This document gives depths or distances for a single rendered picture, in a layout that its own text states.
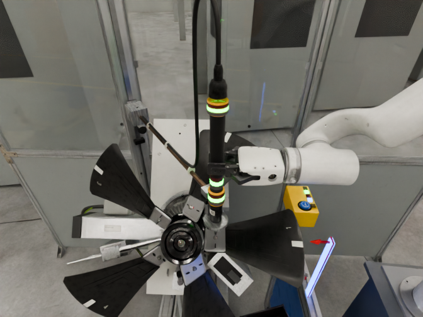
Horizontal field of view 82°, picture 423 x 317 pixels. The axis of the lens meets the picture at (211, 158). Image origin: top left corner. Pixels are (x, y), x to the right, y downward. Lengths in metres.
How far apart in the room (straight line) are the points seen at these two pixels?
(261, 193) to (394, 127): 1.17
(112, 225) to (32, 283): 1.54
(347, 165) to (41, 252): 2.39
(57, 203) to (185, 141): 1.27
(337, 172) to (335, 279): 1.71
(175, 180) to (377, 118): 0.71
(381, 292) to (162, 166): 0.92
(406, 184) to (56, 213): 2.35
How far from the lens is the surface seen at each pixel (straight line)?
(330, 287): 2.21
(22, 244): 2.74
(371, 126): 0.58
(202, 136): 0.83
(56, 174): 1.84
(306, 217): 1.09
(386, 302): 1.13
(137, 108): 1.09
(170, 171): 0.99
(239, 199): 1.66
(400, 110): 0.57
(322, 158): 0.59
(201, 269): 0.83
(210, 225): 0.70
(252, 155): 0.57
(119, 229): 0.94
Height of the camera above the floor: 1.81
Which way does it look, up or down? 36 degrees down
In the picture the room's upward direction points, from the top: straight up
